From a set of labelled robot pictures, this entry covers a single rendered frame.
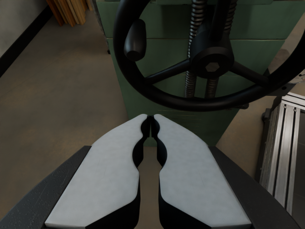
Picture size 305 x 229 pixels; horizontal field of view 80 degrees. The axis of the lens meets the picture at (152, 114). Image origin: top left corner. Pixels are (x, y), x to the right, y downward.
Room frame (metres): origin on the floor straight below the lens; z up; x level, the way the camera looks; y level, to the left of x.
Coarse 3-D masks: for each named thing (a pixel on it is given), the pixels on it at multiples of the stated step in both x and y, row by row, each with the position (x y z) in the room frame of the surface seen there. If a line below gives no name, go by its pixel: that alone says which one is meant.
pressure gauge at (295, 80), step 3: (303, 72) 0.30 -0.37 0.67; (297, 75) 0.30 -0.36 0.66; (303, 75) 0.30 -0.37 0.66; (294, 78) 0.30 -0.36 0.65; (297, 78) 0.30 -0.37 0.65; (300, 78) 0.30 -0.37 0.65; (303, 78) 0.30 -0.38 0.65; (291, 81) 0.30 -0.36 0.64; (294, 81) 0.30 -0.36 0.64; (297, 81) 0.30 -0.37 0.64; (300, 81) 0.30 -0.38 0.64; (303, 81) 0.29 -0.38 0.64
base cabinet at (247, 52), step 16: (112, 48) 0.41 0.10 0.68; (160, 48) 0.40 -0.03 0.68; (176, 48) 0.39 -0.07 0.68; (240, 48) 0.38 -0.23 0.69; (256, 48) 0.37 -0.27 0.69; (272, 48) 0.37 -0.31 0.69; (144, 64) 0.40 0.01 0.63; (160, 64) 0.40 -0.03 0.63; (256, 64) 0.37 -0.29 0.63; (176, 80) 0.39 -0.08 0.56; (224, 80) 0.37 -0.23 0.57; (240, 80) 0.37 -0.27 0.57; (128, 96) 0.41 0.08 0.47; (128, 112) 0.41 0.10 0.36; (144, 112) 0.40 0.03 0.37; (160, 112) 0.40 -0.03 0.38; (176, 112) 0.39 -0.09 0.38; (192, 112) 0.38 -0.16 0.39; (208, 112) 0.37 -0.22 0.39; (224, 112) 0.37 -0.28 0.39; (192, 128) 0.38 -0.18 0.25; (208, 128) 0.37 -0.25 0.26; (224, 128) 0.37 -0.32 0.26; (144, 144) 0.41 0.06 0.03; (208, 144) 0.37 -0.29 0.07
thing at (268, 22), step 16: (288, 0) 0.37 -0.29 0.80; (304, 0) 0.37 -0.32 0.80; (112, 16) 0.41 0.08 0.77; (144, 16) 0.40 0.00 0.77; (160, 16) 0.40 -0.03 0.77; (176, 16) 0.39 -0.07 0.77; (240, 16) 0.38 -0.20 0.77; (256, 16) 0.37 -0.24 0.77; (272, 16) 0.37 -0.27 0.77; (288, 16) 0.37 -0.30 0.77; (112, 32) 0.41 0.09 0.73; (160, 32) 0.40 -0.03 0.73; (176, 32) 0.39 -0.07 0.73; (240, 32) 0.38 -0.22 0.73; (256, 32) 0.37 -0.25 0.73; (272, 32) 0.37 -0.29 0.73; (288, 32) 0.36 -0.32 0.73
